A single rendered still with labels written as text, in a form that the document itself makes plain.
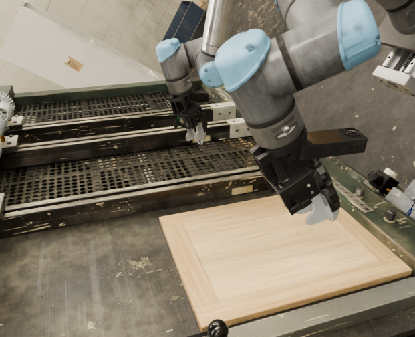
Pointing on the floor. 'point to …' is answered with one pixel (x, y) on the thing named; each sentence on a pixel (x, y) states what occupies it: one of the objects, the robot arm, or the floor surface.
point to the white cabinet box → (68, 53)
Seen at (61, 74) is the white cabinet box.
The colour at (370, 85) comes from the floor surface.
